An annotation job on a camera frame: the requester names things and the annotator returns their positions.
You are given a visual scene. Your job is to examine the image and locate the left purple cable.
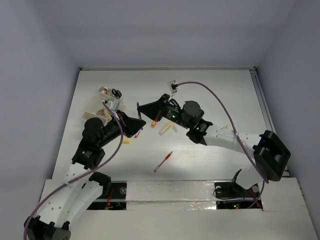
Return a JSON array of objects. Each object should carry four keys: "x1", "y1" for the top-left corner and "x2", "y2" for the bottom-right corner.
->
[{"x1": 22, "y1": 102, "x2": 125, "y2": 238}]

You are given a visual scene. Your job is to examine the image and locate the cream divided pen holder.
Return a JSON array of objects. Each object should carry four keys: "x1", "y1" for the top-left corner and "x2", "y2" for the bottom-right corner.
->
[{"x1": 97, "y1": 86, "x2": 123, "y2": 101}]

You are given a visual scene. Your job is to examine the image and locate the yellow highlighter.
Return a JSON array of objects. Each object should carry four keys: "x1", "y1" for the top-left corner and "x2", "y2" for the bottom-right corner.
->
[{"x1": 158, "y1": 122, "x2": 173, "y2": 136}]

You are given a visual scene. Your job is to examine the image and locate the pink white stapler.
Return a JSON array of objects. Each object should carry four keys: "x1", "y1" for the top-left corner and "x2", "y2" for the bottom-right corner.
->
[{"x1": 101, "y1": 87, "x2": 109, "y2": 95}]

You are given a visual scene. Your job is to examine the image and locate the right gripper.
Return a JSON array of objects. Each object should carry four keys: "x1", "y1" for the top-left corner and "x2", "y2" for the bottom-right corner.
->
[{"x1": 137, "y1": 93, "x2": 191, "y2": 130}]

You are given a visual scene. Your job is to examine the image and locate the white perforated storage basket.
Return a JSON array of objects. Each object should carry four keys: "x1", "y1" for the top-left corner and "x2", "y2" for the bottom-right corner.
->
[{"x1": 81, "y1": 95, "x2": 112, "y2": 125}]

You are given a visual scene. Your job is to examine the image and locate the purple gel pen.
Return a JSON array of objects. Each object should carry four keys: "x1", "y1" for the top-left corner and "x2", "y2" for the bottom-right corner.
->
[{"x1": 136, "y1": 101, "x2": 143, "y2": 131}]

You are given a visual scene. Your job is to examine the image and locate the black handled scissors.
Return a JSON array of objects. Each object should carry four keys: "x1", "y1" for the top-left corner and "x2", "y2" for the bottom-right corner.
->
[{"x1": 111, "y1": 88, "x2": 122, "y2": 99}]

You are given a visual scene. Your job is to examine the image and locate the red gel pen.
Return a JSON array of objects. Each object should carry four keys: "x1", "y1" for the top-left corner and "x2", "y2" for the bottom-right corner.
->
[{"x1": 153, "y1": 151, "x2": 173, "y2": 173}]

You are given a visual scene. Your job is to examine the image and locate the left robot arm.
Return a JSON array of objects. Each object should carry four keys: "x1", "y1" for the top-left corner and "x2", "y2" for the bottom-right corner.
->
[{"x1": 23, "y1": 110, "x2": 146, "y2": 240}]

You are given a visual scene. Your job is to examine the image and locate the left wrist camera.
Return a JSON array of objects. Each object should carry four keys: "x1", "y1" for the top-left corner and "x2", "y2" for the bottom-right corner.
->
[{"x1": 102, "y1": 99, "x2": 120, "y2": 112}]

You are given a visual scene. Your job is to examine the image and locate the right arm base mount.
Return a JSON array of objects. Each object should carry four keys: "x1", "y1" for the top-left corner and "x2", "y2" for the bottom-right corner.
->
[{"x1": 212, "y1": 170, "x2": 263, "y2": 210}]

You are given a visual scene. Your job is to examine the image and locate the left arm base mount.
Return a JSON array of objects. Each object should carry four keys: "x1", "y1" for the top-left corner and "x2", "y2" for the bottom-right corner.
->
[{"x1": 87, "y1": 181, "x2": 127, "y2": 211}]

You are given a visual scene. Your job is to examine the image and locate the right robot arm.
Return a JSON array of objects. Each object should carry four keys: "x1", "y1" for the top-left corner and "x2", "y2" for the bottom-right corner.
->
[{"x1": 137, "y1": 93, "x2": 291, "y2": 196}]

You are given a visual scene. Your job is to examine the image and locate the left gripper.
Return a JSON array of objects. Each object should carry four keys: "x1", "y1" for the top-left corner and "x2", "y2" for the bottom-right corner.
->
[{"x1": 97, "y1": 109, "x2": 145, "y2": 147}]

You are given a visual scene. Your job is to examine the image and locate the beige masking tape roll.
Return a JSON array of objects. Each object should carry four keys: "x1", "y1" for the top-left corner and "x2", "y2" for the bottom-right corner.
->
[{"x1": 96, "y1": 108, "x2": 112, "y2": 120}]

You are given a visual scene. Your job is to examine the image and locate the yellow eraser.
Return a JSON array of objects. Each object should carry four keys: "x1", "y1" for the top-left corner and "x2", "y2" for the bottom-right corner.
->
[{"x1": 122, "y1": 138, "x2": 131, "y2": 144}]

